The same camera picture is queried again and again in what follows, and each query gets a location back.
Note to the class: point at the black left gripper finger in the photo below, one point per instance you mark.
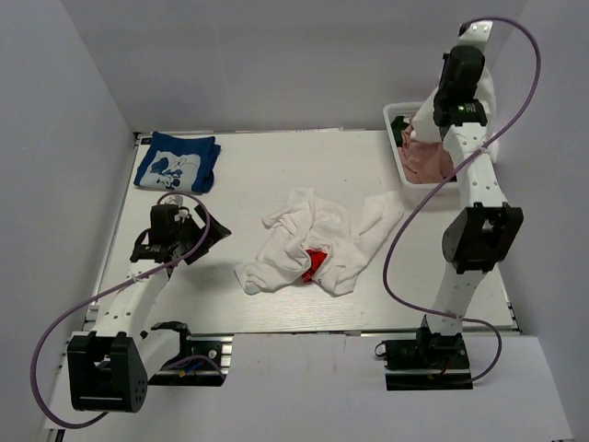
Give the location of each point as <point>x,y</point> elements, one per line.
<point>195,254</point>
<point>216,231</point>

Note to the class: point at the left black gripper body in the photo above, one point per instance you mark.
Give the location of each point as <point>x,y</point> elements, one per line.
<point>189,237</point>

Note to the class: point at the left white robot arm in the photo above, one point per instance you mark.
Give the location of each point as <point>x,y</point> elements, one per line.
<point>110,366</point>

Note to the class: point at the folded blue t shirt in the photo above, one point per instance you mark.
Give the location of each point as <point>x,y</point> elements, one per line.
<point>178,164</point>

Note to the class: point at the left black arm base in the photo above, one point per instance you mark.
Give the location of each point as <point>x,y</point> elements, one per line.
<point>201,360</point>

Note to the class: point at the dark green t shirt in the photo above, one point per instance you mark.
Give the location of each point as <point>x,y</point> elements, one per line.
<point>399,125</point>

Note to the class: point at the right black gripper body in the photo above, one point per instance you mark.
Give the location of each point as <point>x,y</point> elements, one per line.
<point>439,95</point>

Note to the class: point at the white plastic laundry basket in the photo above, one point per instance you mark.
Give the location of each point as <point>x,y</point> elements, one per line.
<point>413,193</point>

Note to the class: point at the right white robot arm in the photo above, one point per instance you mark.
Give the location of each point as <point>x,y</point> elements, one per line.
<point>486,226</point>

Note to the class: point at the pink t shirt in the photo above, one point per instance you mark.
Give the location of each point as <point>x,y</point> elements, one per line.
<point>423,163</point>

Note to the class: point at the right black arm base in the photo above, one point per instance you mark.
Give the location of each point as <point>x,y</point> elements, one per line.
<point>429,361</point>

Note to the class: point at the white red print t shirt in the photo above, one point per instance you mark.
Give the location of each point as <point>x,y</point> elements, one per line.
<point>315,239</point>

